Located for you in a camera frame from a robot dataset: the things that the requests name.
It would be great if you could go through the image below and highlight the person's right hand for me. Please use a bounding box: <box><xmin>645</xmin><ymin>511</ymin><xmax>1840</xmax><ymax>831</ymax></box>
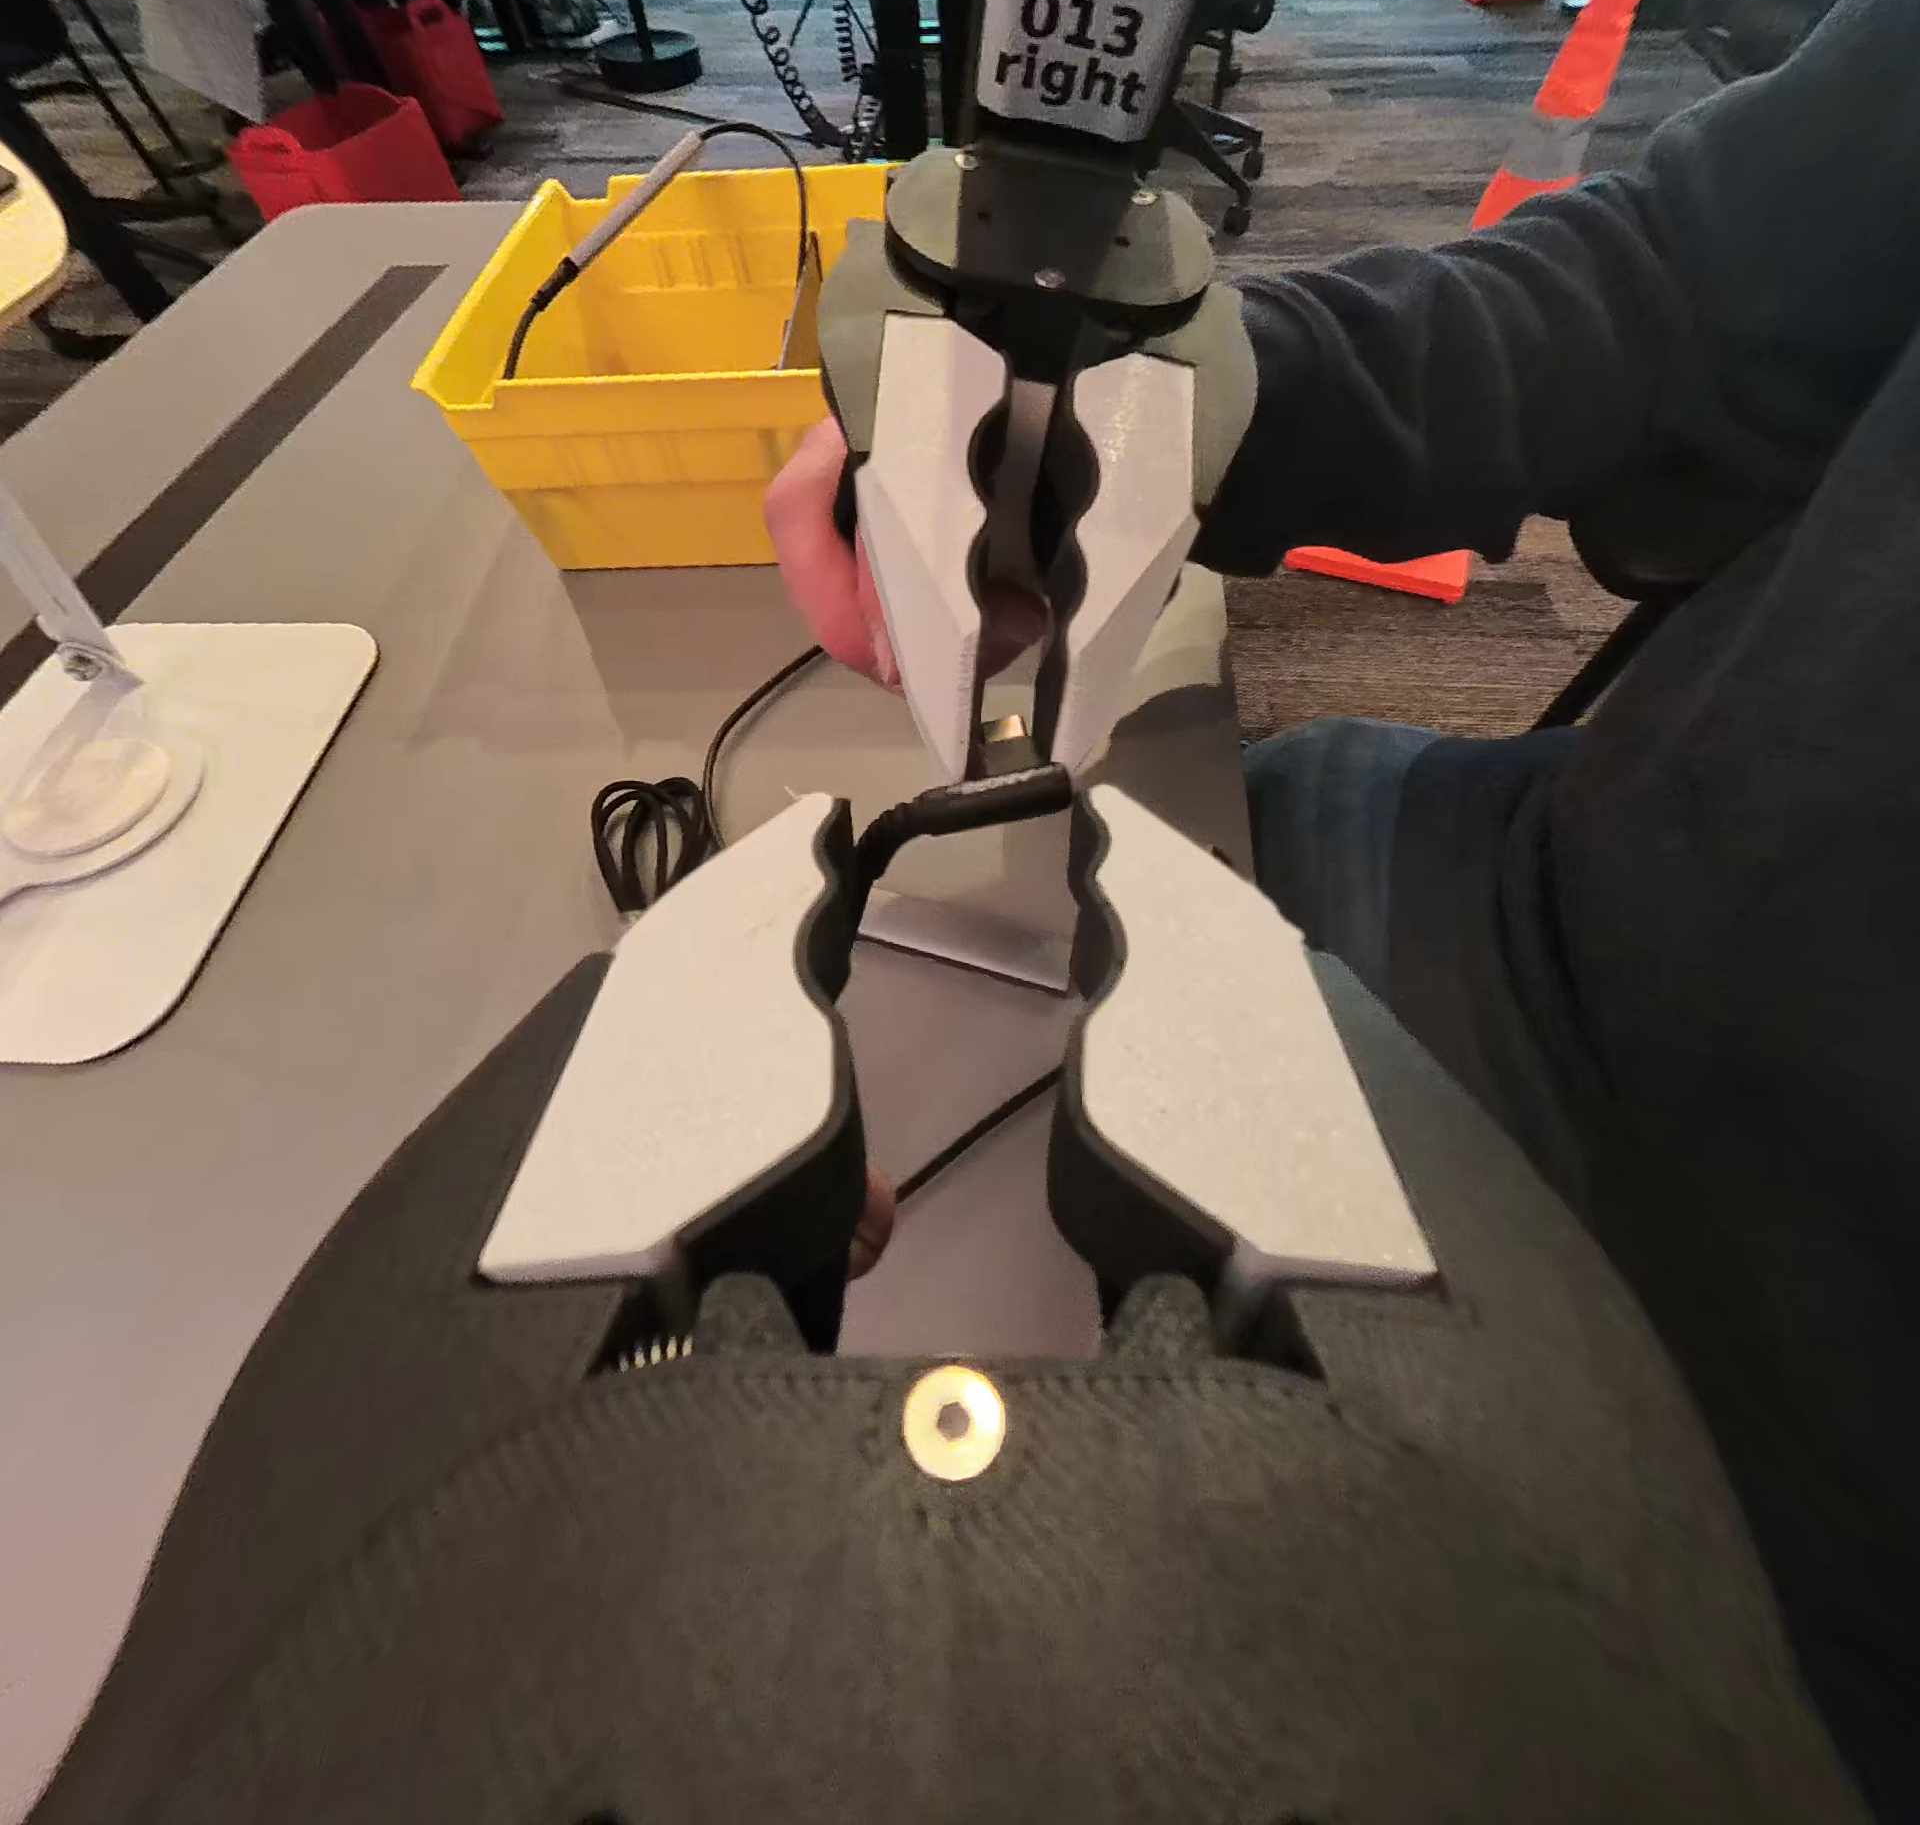
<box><xmin>765</xmin><ymin>416</ymin><xmax>904</xmax><ymax>689</ymax></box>

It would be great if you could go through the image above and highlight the person's right forearm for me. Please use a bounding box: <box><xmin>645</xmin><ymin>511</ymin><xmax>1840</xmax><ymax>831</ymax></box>
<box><xmin>1185</xmin><ymin>0</ymin><xmax>1920</xmax><ymax>606</ymax></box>

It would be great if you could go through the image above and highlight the red floor container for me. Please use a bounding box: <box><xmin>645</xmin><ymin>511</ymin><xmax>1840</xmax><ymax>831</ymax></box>
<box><xmin>360</xmin><ymin>0</ymin><xmax>506</xmax><ymax>151</ymax></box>
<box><xmin>235</xmin><ymin>86</ymin><xmax>466</xmax><ymax>225</ymax></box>

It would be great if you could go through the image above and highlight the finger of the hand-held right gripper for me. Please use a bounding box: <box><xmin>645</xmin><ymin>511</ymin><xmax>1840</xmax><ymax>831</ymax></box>
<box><xmin>1035</xmin><ymin>357</ymin><xmax>1201</xmax><ymax>766</ymax></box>
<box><xmin>866</xmin><ymin>325</ymin><xmax>1040</xmax><ymax>766</ymax></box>

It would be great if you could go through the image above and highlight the grey usb hub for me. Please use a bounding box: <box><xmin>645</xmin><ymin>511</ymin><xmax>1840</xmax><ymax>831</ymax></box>
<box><xmin>860</xmin><ymin>620</ymin><xmax>1084</xmax><ymax>996</ymax></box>
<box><xmin>541</xmin><ymin>132</ymin><xmax>709</xmax><ymax>286</ymax></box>

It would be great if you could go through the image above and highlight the black coiled cable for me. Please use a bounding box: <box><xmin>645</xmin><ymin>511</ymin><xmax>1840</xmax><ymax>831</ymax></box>
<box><xmin>736</xmin><ymin>0</ymin><xmax>875</xmax><ymax>152</ymax></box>

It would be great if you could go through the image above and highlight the black office chair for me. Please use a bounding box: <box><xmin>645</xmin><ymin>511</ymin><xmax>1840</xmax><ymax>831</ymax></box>
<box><xmin>1156</xmin><ymin>0</ymin><xmax>1309</xmax><ymax>238</ymax></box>

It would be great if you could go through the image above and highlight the person's blue jeans leg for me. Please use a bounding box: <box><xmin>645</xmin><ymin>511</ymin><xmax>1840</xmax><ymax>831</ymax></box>
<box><xmin>1245</xmin><ymin>715</ymin><xmax>1594</xmax><ymax>1115</ymax></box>

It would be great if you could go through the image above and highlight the thick smooth black cable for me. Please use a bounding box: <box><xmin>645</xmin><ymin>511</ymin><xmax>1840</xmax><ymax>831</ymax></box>
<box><xmin>592</xmin><ymin>640</ymin><xmax>1081</xmax><ymax>919</ymax></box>

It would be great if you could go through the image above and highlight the orange traffic cone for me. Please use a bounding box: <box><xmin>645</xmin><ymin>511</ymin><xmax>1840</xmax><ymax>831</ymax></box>
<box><xmin>1286</xmin><ymin>542</ymin><xmax>1481</xmax><ymax>609</ymax></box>
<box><xmin>1471</xmin><ymin>0</ymin><xmax>1652</xmax><ymax>234</ymax></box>

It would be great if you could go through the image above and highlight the yellow plastic bin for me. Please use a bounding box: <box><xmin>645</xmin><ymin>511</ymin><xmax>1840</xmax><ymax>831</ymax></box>
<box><xmin>416</xmin><ymin>161</ymin><xmax>903</xmax><ymax>576</ymax></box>

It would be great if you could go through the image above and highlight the white stand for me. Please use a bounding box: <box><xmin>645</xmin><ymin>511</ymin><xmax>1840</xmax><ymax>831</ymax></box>
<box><xmin>0</xmin><ymin>490</ymin><xmax>383</xmax><ymax>1072</ymax></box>

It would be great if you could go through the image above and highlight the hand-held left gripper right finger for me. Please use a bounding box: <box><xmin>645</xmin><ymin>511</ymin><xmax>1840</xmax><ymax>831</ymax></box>
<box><xmin>1056</xmin><ymin>785</ymin><xmax>1435</xmax><ymax>1304</ymax></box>

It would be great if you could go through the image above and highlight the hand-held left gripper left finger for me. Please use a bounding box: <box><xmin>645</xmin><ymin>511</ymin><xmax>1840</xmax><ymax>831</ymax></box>
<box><xmin>480</xmin><ymin>797</ymin><xmax>866</xmax><ymax>1290</ymax></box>

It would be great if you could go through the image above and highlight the short black hub cable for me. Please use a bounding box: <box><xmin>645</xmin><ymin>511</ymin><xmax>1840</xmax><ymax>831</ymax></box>
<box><xmin>891</xmin><ymin>1068</ymin><xmax>1069</xmax><ymax>1215</ymax></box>
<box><xmin>495</xmin><ymin>122</ymin><xmax>829</xmax><ymax>389</ymax></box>

